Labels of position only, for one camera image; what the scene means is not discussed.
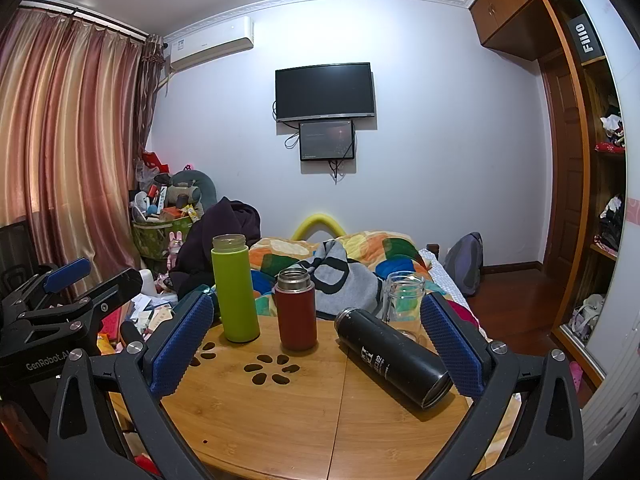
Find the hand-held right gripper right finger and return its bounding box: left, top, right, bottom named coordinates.
left=419, top=291, right=585, bottom=480

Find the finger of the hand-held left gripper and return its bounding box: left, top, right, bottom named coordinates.
left=0, top=257, right=94, bottom=312
left=14, top=267, right=144, bottom=334

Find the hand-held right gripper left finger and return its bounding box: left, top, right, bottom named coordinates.
left=47, top=291, right=221, bottom=480

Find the black cup with white print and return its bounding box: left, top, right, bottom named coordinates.
left=334, top=306, right=455, bottom=410

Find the clear glass cup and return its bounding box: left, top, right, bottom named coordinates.
left=381, top=271, right=427, bottom=344

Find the green tall cup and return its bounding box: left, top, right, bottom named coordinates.
left=210, top=234, right=261, bottom=344

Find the red cup with steel rim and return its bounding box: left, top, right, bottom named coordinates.
left=272, top=268, right=319, bottom=351

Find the black office chair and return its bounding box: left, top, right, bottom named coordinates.
left=0, top=219, right=47, bottom=303

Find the green storage basket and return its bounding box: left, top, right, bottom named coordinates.
left=132, top=217, right=195, bottom=262

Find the pink bunny toy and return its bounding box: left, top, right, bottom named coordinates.
left=167, top=231, right=185, bottom=267

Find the grey backpack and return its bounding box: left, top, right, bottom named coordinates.
left=443, top=232, right=485, bottom=297

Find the colourful patchwork quilt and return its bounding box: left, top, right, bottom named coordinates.
left=247, top=230, right=472, bottom=322

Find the dark purple jacket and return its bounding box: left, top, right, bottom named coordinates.
left=171, top=197, right=262, bottom=297

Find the grey blanket with black print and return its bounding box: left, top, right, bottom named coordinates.
left=292, top=238, right=385, bottom=319

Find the grey plush toy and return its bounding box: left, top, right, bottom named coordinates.
left=167, top=167, right=219, bottom=209

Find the red bag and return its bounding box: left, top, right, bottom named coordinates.
left=141, top=150, right=171, bottom=174

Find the white handbag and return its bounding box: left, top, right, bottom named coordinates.
left=572, top=293, right=606, bottom=337

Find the pink striped curtain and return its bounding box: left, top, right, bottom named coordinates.
left=0, top=6, right=152, bottom=273

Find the yellow foam tube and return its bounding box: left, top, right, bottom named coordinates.
left=291, top=213, right=347, bottom=242

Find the dark sheer curtain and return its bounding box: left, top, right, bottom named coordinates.
left=136, top=33, right=166, bottom=163

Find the wooden door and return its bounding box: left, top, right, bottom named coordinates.
left=538, top=49, right=587, bottom=283

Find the wooden wardrobe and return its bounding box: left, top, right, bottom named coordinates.
left=544, top=0, right=640, bottom=461

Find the white air conditioner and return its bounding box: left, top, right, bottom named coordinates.
left=164, top=15, right=254, bottom=73

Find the wooden overhead cabinet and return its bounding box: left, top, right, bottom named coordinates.
left=468, top=0, right=582, bottom=62

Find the black television cable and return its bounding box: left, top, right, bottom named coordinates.
left=272, top=100, right=300, bottom=150

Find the small black wall monitor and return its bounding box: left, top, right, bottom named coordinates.
left=299, top=120, right=356, bottom=162

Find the black wall television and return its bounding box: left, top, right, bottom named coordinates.
left=274, top=62, right=377, bottom=124

